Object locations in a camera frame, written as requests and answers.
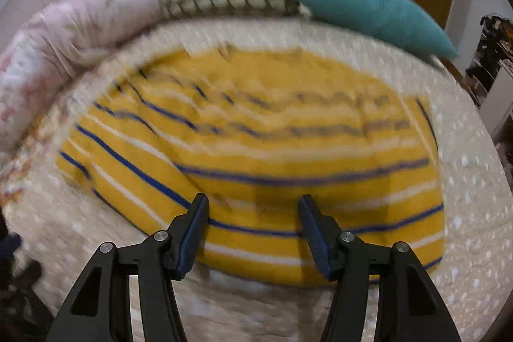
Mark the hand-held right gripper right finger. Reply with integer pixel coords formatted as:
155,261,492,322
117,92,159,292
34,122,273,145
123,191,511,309
297,194,461,342

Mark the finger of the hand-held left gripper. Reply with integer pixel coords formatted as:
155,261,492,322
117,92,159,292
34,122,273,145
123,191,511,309
0,233,22,258

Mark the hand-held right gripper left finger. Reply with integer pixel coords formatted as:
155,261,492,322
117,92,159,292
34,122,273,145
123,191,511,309
47,193,210,342

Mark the yellow striped knit sweater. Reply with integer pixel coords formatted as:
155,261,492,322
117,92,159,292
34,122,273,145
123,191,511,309
56,47,446,285

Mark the beige dotted bed quilt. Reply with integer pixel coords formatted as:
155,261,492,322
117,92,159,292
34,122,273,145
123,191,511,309
0,11,513,342

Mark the pink floral comforter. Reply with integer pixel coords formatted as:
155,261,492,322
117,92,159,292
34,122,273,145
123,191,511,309
0,0,225,154

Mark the cluttered shelf rack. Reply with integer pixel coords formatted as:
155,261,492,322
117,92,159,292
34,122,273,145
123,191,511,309
463,15,513,106

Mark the teal corduroy pillow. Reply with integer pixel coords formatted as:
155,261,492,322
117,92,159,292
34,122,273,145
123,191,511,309
292,0,458,60

